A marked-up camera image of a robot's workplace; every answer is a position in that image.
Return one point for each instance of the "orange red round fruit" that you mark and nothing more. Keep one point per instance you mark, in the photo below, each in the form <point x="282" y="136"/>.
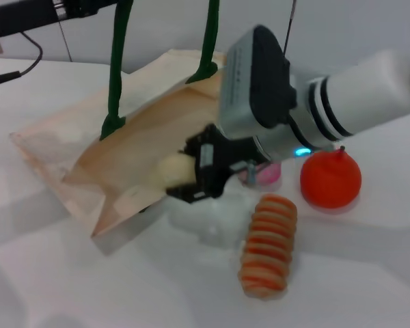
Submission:
<point x="329" y="177"/>

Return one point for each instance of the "white tablecloth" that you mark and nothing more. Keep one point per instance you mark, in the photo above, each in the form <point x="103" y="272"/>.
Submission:
<point x="54" y="280"/>

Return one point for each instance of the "white crumpled soft object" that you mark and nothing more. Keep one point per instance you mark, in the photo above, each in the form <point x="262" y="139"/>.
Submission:
<point x="208" y="218"/>

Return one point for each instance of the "pale yellow egg yolk pastry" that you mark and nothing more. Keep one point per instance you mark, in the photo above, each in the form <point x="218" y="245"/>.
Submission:
<point x="172" y="171"/>

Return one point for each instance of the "orange striped bread roll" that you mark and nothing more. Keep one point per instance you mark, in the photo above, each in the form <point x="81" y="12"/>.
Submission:
<point x="268" y="242"/>

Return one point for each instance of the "small pink cup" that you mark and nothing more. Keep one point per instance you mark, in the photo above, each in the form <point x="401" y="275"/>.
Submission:
<point x="268" y="176"/>

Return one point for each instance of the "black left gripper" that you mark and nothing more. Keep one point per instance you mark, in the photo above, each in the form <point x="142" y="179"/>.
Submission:
<point x="27" y="15"/>

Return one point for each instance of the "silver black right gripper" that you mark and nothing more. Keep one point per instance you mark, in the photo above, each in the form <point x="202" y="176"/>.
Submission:
<point x="256" y="89"/>

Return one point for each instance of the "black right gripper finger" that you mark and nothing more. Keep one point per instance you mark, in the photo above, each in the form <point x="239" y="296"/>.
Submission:
<point x="184" y="193"/>

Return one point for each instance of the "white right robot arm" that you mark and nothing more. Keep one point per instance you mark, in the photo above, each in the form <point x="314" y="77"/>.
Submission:
<point x="369" y="92"/>

